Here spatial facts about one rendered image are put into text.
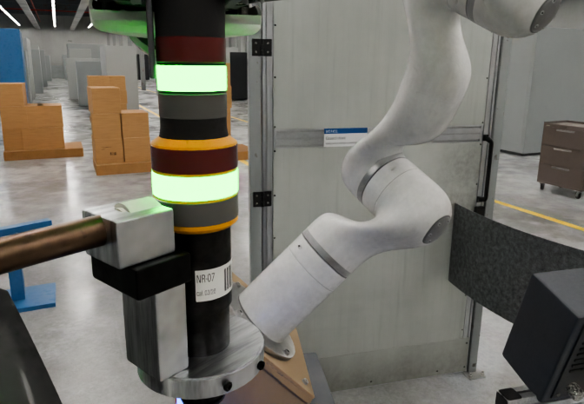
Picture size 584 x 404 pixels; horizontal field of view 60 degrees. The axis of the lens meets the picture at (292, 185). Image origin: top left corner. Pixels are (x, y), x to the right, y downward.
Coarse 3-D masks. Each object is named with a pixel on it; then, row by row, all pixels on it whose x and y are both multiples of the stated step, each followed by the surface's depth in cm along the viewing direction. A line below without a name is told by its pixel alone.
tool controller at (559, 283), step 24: (528, 288) 84; (552, 288) 80; (576, 288) 81; (528, 312) 85; (552, 312) 80; (576, 312) 76; (528, 336) 85; (552, 336) 80; (576, 336) 77; (528, 360) 85; (552, 360) 80; (576, 360) 79; (528, 384) 86; (552, 384) 81; (576, 384) 82
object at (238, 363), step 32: (128, 224) 22; (160, 224) 23; (96, 256) 23; (128, 256) 22; (160, 256) 23; (128, 288) 22; (160, 288) 23; (128, 320) 25; (160, 320) 24; (128, 352) 26; (160, 352) 24; (224, 352) 27; (256, 352) 27; (160, 384) 25; (192, 384) 25; (224, 384) 25
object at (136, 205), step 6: (144, 198) 24; (150, 198) 24; (120, 204) 23; (126, 204) 23; (132, 204) 23; (138, 204) 23; (144, 204) 23; (150, 204) 24; (156, 204) 24; (120, 210) 23; (126, 210) 23; (132, 210) 23; (138, 210) 23
